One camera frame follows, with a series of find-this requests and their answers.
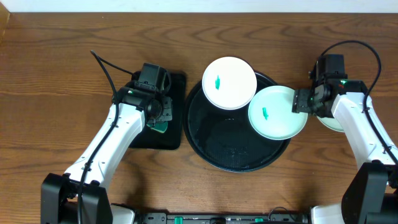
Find white plate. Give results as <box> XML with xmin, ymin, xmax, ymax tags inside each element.
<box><xmin>201</xmin><ymin>57</ymin><xmax>257</xmax><ymax>110</ymax></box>

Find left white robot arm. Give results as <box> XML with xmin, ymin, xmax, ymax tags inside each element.
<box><xmin>40</xmin><ymin>87</ymin><xmax>174</xmax><ymax>223</ymax></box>

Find pale green plate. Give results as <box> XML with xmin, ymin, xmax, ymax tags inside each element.
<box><xmin>248</xmin><ymin>85</ymin><xmax>308</xmax><ymax>140</ymax></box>

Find black round tray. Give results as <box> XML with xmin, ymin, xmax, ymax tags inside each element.
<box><xmin>183</xmin><ymin>82</ymin><xmax>290</xmax><ymax>172</ymax></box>

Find black rectangular tray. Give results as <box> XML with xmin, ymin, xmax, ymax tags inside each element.
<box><xmin>129</xmin><ymin>70</ymin><xmax>187</xmax><ymax>150</ymax></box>

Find light blue plate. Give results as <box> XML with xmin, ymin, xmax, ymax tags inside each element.
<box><xmin>317</xmin><ymin>116</ymin><xmax>344</xmax><ymax>133</ymax></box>

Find green scrub sponge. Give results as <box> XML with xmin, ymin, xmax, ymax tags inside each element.
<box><xmin>147</xmin><ymin>121</ymin><xmax>169</xmax><ymax>133</ymax></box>

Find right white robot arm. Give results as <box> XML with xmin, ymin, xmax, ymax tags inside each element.
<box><xmin>292</xmin><ymin>79</ymin><xmax>397</xmax><ymax>223</ymax></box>

